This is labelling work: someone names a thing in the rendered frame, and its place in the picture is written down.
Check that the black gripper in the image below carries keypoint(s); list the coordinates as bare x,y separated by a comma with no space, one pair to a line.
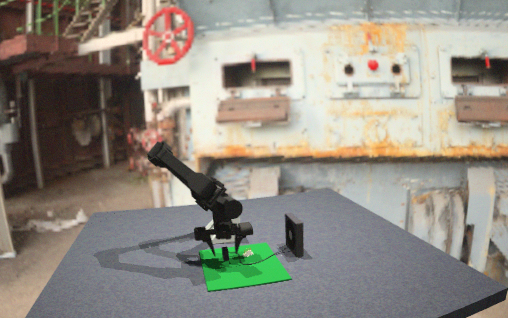
243,229

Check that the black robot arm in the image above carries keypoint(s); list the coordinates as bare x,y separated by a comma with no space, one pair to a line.
203,189

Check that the green circuit board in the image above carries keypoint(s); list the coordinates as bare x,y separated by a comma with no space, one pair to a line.
232,274

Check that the black cable with connector plug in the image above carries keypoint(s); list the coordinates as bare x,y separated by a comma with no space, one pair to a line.
225,255

